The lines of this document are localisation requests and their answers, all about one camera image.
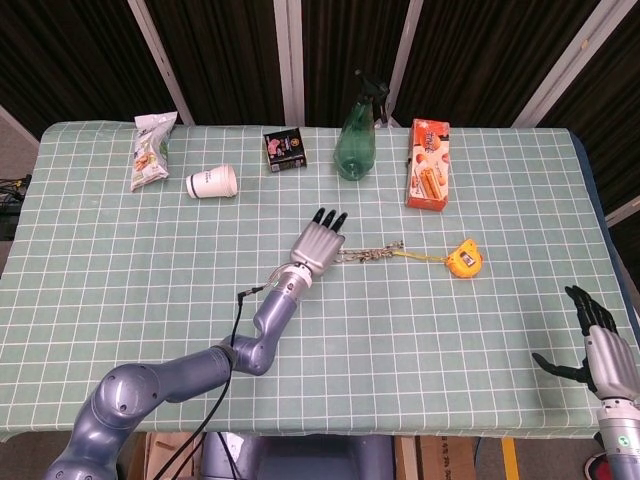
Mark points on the white paper cup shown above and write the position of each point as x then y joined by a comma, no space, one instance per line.
212,181

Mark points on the printed brown cardboard carton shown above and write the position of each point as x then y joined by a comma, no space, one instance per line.
445,460

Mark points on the dark pleated curtain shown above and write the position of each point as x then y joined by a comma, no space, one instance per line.
225,50

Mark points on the white frame post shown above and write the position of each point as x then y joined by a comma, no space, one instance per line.
405,60
160,60
290,60
570,60

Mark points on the white green snack bag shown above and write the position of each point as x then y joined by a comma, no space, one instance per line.
150,155

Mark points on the black rectangular tin can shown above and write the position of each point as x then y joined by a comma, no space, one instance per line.
285,150

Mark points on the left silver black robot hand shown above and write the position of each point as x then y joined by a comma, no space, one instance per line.
317,245

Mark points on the plain brown cardboard box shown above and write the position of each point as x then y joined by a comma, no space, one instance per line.
165,457

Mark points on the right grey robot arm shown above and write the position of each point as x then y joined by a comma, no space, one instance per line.
622,445

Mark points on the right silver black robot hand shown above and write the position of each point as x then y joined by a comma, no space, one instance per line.
610,360

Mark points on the green plastic spray bottle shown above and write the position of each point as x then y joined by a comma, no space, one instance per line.
356,145

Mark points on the green checked tablecloth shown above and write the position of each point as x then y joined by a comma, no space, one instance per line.
400,325

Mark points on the orange biscuit box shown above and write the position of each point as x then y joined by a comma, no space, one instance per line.
427,170

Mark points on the blue-grey robot torso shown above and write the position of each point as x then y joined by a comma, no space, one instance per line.
310,460

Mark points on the yellow tape measure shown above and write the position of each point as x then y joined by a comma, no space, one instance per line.
465,260

